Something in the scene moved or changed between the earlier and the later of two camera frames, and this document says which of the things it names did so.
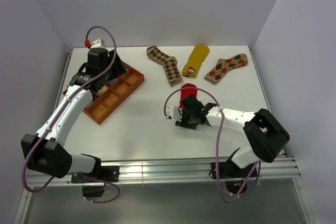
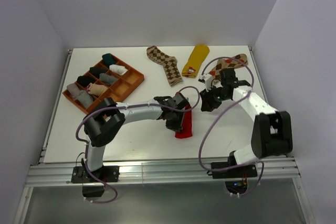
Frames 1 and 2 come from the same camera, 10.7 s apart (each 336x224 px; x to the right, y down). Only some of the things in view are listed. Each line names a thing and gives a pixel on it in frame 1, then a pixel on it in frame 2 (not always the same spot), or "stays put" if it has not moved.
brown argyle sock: [169, 63] stays put
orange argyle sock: [223, 65] stays put
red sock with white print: [185, 93] to [186, 131]
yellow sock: [199, 53] stays put
